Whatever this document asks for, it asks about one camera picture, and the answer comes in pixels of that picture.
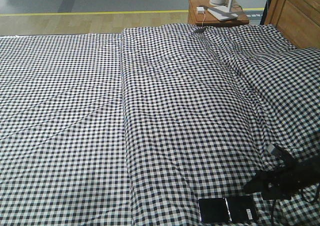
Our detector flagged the black foldable phone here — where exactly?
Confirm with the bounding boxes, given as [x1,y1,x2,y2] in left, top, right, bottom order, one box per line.
[198,196,259,223]

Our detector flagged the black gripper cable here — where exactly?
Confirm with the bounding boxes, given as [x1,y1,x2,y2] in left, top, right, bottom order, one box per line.
[271,183,320,226]

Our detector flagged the black white checkered bedsheet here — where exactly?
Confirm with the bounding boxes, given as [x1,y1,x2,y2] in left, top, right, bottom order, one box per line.
[0,24,320,225]

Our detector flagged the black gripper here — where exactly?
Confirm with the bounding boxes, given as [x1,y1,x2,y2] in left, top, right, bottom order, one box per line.
[244,145,320,199]

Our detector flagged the wooden headboard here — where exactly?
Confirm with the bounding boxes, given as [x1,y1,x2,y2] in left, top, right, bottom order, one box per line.
[264,0,320,49]

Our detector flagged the white charger adapter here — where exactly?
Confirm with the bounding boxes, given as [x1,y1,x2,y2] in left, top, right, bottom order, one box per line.
[196,7,205,14]

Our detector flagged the wooden nightstand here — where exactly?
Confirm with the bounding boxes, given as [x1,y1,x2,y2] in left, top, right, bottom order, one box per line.
[188,0,249,28]

